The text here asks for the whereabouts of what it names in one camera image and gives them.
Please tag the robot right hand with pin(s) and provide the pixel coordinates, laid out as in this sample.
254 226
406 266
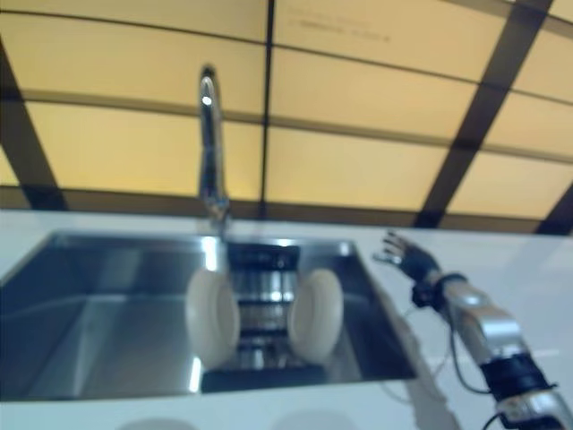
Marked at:
414 262

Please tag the cream round plate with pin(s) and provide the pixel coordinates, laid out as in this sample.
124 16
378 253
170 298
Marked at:
210 318
318 313

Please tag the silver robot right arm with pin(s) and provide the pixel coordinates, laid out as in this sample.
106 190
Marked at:
492 322

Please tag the black sink drying rack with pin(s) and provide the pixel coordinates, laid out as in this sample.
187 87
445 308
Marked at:
264 286

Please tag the chrome kitchen faucet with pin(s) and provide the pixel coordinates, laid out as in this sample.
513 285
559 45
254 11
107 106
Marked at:
209 148

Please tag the stainless steel sink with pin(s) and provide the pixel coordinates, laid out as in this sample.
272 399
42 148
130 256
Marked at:
112 322

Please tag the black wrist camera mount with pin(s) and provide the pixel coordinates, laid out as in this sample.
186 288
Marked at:
421 295

